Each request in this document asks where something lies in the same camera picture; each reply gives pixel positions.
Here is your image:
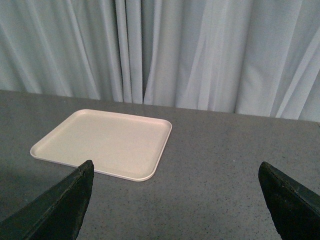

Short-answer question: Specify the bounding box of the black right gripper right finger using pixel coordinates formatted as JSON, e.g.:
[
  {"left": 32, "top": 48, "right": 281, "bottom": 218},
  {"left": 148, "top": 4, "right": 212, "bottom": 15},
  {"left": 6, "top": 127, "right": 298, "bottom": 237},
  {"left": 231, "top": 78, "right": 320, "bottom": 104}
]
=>
[{"left": 258, "top": 161, "right": 320, "bottom": 240}]

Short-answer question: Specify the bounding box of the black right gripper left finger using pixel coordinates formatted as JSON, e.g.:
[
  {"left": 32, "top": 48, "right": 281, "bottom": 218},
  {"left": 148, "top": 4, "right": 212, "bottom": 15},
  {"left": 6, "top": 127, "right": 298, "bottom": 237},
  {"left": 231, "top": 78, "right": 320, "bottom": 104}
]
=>
[{"left": 0, "top": 160, "right": 94, "bottom": 240}]

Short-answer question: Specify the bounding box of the beige rectangular tray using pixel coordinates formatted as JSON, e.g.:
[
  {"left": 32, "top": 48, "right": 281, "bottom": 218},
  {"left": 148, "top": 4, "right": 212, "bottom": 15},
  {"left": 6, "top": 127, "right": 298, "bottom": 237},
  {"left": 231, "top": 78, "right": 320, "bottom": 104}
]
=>
[{"left": 30, "top": 109, "right": 172, "bottom": 182}]

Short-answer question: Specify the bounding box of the pale grey curtain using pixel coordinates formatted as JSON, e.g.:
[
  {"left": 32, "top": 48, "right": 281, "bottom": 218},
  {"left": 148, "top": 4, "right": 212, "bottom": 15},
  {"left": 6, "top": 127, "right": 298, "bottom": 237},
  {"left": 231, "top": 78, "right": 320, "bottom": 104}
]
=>
[{"left": 0, "top": 0, "right": 320, "bottom": 122}]

